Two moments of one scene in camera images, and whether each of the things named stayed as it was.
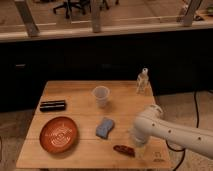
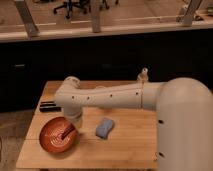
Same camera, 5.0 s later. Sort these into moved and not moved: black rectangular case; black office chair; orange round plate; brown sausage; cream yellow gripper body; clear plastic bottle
Moved: cream yellow gripper body; brown sausage
Not moved: orange round plate; clear plastic bottle; black office chair; black rectangular case
